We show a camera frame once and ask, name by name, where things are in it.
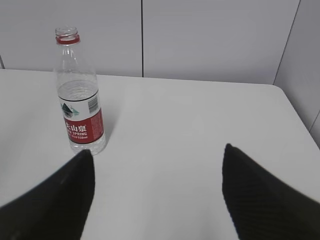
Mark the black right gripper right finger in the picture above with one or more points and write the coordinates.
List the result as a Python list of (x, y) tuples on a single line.
[(261, 206)]

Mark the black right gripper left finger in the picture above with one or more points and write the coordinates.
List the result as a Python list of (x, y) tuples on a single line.
[(57, 208)]

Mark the clear water bottle red label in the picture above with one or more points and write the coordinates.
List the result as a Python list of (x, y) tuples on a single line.
[(78, 93)]

